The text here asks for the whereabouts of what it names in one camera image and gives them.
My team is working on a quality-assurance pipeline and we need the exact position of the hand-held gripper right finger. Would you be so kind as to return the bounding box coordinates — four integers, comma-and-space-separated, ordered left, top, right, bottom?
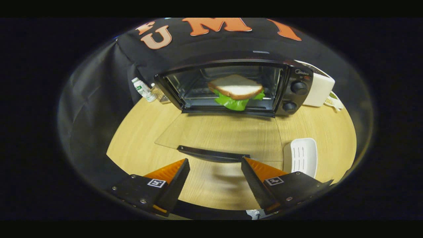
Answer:
241, 157, 333, 215

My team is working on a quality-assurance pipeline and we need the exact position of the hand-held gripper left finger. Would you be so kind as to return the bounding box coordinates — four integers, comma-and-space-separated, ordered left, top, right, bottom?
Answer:
111, 159, 190, 217

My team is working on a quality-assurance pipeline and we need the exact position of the white bread lettuce sandwich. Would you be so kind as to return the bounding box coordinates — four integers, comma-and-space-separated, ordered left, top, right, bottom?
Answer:
208, 74, 266, 111

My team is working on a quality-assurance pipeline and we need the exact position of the black toaster oven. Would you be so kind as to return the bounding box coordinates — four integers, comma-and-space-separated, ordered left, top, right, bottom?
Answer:
154, 59, 314, 163

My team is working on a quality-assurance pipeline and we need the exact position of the white pop-up toaster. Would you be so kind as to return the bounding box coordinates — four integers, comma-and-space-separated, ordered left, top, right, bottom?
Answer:
294, 60, 335, 107

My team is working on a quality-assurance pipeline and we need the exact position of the white plastic tray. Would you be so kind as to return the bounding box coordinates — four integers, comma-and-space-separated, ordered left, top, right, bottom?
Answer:
283, 138, 318, 179

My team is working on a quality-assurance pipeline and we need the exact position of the clear glass jar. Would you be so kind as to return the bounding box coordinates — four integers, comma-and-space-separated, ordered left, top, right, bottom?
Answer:
151, 83, 171, 104

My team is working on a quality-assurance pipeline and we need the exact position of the white green label bottle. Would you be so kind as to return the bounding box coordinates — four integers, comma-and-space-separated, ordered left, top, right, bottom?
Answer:
132, 77, 157, 102

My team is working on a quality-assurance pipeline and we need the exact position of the white plastic holder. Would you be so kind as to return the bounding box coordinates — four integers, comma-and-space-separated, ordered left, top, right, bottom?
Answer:
325, 92, 344, 112

